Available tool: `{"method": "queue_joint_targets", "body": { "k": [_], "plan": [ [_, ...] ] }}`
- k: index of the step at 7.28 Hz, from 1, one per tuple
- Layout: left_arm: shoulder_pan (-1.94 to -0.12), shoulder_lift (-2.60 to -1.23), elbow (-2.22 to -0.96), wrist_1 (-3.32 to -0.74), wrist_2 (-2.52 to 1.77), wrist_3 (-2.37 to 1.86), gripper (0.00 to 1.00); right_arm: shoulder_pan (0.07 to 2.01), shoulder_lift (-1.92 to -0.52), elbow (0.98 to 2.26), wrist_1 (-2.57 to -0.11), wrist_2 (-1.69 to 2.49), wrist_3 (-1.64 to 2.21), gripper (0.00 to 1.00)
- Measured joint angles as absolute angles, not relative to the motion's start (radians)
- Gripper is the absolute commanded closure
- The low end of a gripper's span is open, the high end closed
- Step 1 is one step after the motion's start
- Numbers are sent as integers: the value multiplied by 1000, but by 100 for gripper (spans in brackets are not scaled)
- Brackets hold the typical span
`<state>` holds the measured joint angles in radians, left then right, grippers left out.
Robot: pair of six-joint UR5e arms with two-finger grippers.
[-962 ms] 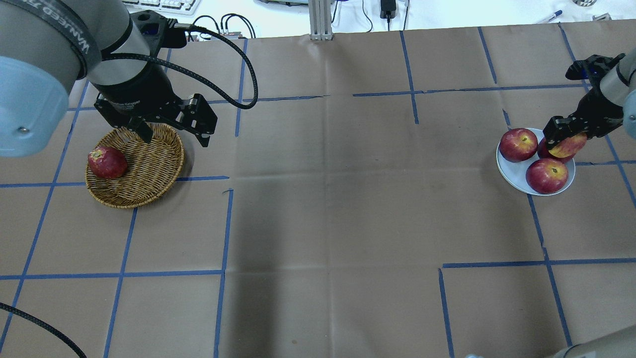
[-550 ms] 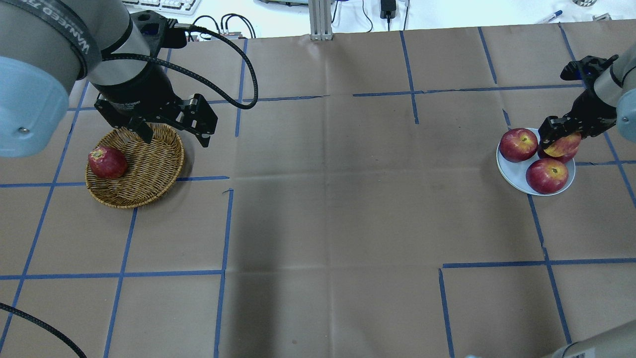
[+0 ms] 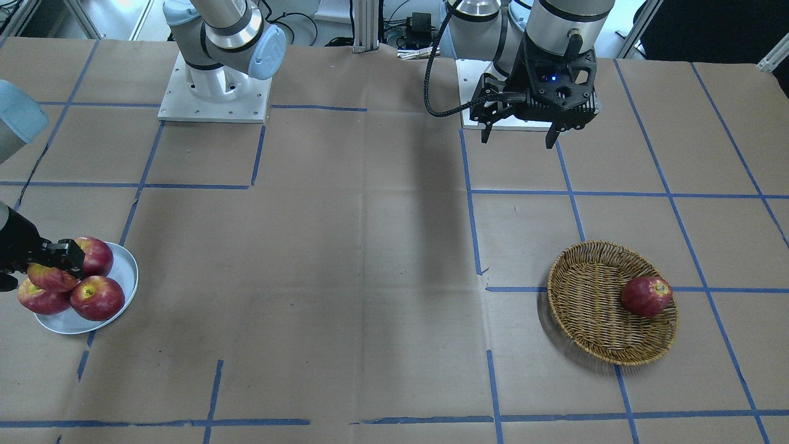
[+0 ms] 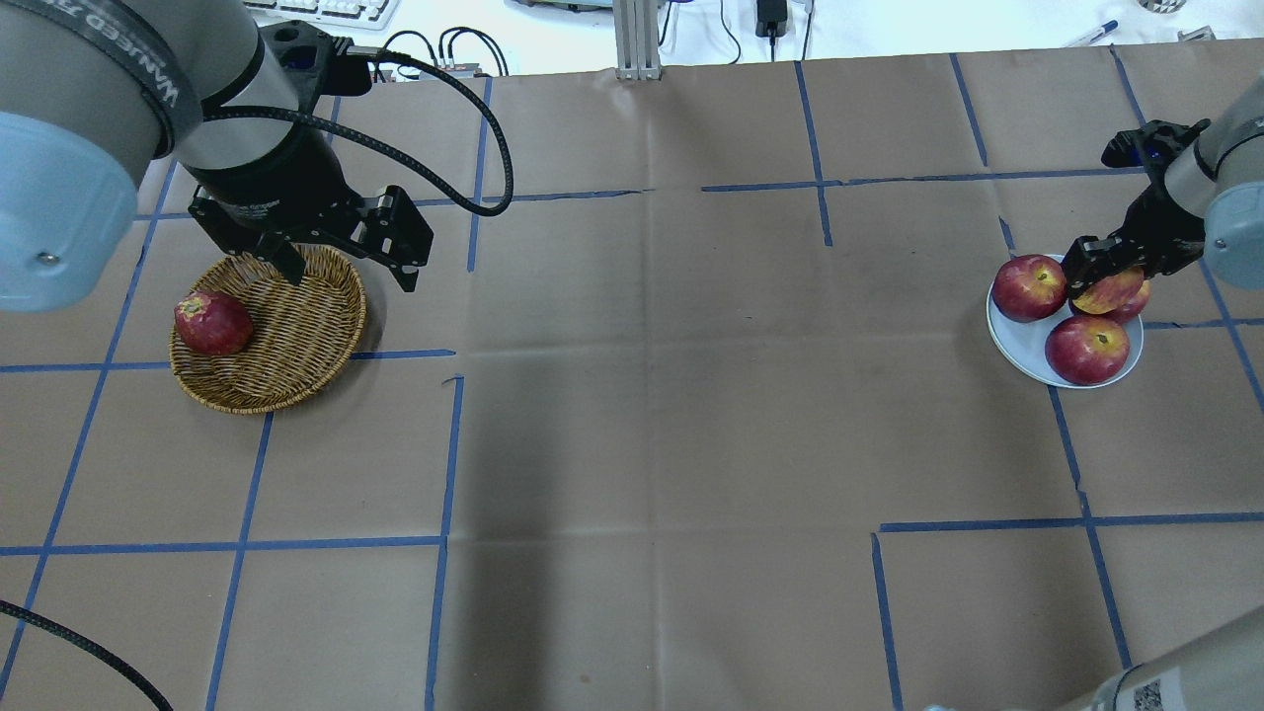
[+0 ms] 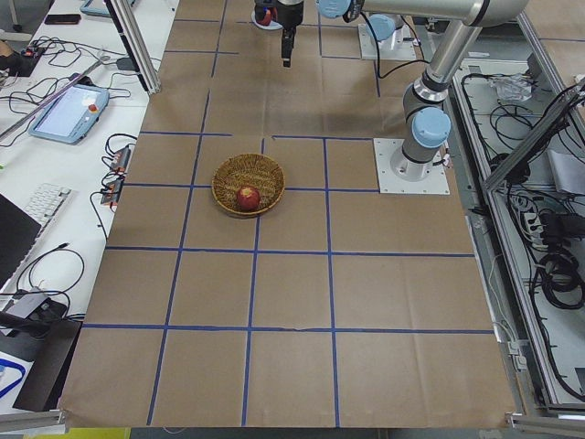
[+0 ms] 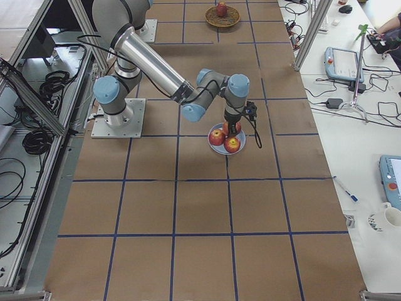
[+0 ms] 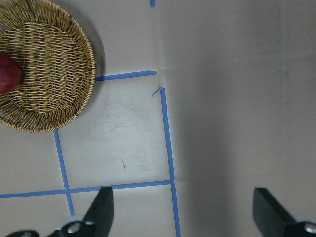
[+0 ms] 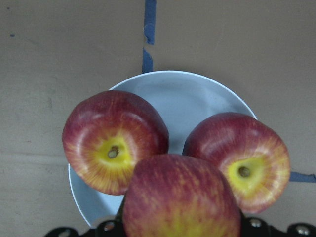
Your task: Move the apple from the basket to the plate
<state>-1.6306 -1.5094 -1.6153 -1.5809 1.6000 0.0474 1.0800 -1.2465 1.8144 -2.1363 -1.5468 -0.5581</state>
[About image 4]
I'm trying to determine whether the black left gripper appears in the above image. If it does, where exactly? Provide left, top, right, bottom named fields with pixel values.
left=190, top=127, right=435, bottom=294

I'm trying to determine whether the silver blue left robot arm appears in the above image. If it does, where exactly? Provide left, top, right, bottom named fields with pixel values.
left=1, top=1, right=434, bottom=312

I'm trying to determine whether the aluminium frame post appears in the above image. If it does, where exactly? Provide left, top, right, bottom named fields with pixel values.
left=612, top=0, right=664, bottom=81

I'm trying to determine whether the dark red apple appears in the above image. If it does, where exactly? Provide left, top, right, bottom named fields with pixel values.
left=173, top=288, right=257, bottom=356

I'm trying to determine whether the red apple on plate front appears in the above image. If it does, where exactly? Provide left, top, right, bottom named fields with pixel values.
left=1044, top=315, right=1133, bottom=386

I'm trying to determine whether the red apple on plate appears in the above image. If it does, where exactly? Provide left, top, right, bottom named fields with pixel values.
left=1105, top=280, right=1152, bottom=325
left=1044, top=315, right=1133, bottom=386
left=991, top=256, right=1068, bottom=323

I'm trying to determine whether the red yellow striped apple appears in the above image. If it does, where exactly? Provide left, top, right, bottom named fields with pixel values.
left=1068, top=266, right=1146, bottom=316

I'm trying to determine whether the red apple on plate back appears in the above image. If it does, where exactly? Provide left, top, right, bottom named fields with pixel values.
left=1105, top=280, right=1152, bottom=325

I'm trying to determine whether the blue pen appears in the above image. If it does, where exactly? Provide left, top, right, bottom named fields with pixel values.
left=1063, top=20, right=1119, bottom=48

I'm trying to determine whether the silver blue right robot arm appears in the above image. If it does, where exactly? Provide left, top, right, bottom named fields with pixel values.
left=1062, top=76, right=1263, bottom=297

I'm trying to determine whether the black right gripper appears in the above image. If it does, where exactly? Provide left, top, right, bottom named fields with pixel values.
left=1062, top=118, right=1213, bottom=299

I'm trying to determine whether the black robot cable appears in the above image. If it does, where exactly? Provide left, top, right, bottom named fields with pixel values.
left=202, top=44, right=514, bottom=218

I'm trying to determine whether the red apple on plate left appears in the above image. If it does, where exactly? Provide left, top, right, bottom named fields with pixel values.
left=991, top=256, right=1068, bottom=323

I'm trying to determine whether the white keyboard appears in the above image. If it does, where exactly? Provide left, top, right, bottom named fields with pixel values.
left=241, top=0, right=403, bottom=32

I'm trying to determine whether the light blue plate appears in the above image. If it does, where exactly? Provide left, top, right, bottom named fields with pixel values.
left=986, top=256, right=1144, bottom=390

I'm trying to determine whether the black power adapter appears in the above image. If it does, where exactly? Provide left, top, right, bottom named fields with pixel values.
left=755, top=0, right=789, bottom=40

